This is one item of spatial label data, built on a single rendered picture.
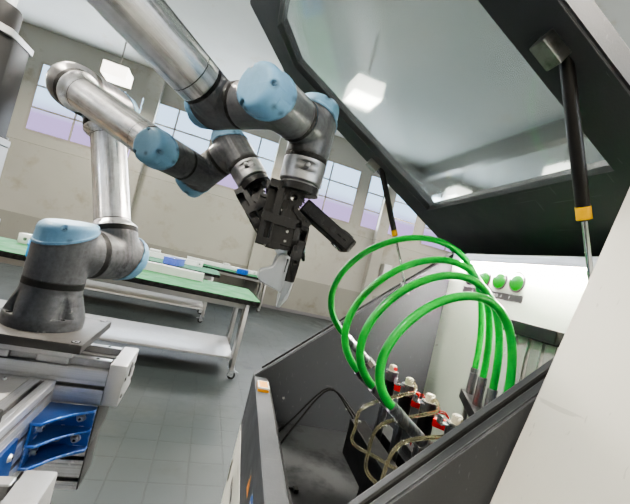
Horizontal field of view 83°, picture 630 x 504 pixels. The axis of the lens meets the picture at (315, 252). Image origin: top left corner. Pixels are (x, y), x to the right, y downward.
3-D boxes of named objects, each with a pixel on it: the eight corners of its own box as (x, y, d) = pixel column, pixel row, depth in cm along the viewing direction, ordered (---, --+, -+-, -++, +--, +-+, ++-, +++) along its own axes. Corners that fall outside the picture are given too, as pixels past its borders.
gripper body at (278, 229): (253, 246, 64) (269, 182, 64) (299, 257, 66) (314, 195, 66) (254, 246, 57) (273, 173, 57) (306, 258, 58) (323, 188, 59)
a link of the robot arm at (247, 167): (261, 168, 87) (257, 150, 79) (270, 183, 86) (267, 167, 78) (233, 182, 86) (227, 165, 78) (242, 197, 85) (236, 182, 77)
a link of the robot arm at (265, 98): (211, 111, 53) (259, 142, 62) (268, 108, 47) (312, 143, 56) (224, 61, 53) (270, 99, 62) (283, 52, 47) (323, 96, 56)
